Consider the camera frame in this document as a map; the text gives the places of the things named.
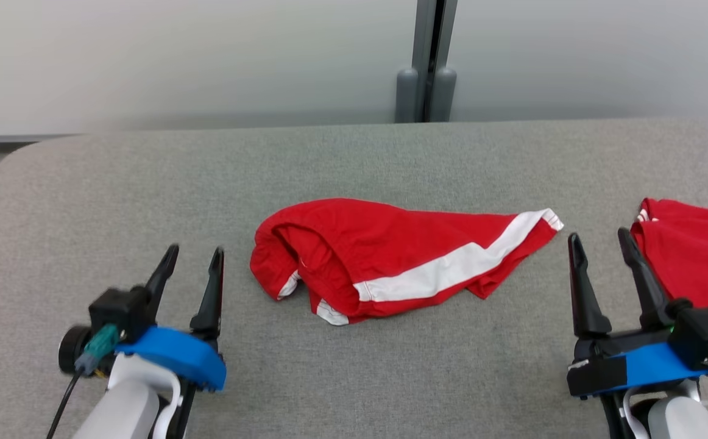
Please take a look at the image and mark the grey wall post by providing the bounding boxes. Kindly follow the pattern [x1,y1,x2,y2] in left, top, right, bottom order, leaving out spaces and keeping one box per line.
[395,68,420,124]

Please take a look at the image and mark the red white-sleeved t-shirt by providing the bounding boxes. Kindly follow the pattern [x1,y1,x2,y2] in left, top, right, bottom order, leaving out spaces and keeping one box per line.
[629,197,708,327]

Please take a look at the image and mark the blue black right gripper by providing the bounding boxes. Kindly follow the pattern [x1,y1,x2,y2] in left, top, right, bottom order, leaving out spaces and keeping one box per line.
[566,227,708,400]

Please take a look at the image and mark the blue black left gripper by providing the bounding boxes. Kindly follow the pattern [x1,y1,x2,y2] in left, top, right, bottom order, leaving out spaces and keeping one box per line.
[58,244,228,392]

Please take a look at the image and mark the red white-striped shorts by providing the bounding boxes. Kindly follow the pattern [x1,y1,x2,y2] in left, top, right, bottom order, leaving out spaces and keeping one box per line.
[249,197,565,327]

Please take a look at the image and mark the grey metal partition post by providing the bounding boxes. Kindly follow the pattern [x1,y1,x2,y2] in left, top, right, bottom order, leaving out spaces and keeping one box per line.
[412,0,458,123]

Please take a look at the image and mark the grey cylindrical post foot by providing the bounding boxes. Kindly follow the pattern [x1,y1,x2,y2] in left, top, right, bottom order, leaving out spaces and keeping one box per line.
[430,67,457,123]

